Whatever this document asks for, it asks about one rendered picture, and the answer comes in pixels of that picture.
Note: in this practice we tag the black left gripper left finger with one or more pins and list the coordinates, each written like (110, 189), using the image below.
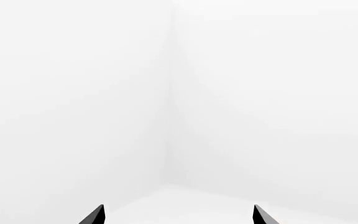
(95, 217)

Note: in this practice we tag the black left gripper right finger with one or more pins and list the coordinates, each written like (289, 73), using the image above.
(261, 218)

